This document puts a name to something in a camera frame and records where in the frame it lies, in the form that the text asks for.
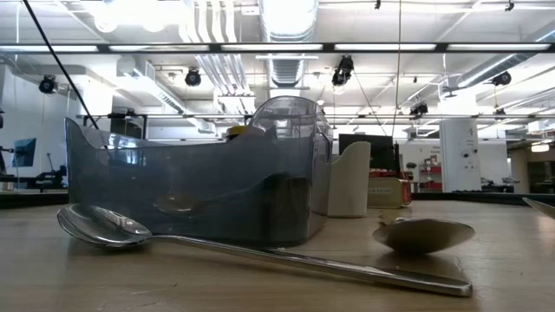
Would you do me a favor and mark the blue lit monitor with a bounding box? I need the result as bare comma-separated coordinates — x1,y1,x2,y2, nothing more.
11,137,38,168

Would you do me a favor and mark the all silver spoon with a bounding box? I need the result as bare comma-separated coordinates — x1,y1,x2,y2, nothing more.
55,203,474,298

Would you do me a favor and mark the dark grey plastic bin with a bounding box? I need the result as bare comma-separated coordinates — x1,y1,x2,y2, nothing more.
64,95,335,249

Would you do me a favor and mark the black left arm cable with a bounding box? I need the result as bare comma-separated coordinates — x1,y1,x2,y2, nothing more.
21,0,100,130

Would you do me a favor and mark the silver spoon orange handle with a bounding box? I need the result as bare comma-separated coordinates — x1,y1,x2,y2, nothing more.
371,210,477,256

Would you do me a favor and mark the silver ventilation duct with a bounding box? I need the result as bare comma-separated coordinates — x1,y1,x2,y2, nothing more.
258,0,320,88

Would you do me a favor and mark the silver spoon coral handle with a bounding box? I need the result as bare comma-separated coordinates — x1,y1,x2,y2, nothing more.
522,197,555,220

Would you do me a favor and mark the black monitor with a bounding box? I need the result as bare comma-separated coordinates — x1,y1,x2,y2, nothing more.
338,133,396,172

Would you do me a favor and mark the light grey plastic bin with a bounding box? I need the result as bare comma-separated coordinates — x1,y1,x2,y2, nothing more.
327,140,373,218

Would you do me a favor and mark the red storage shelf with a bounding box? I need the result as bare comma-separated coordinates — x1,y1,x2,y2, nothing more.
418,163,443,192

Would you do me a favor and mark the black aluminium table frame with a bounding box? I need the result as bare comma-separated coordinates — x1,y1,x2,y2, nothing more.
0,190,555,210

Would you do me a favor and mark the white column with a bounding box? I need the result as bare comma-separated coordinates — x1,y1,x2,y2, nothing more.
439,117,482,194

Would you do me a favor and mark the thin hanging cable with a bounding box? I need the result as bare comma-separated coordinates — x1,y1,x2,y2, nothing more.
392,0,402,140

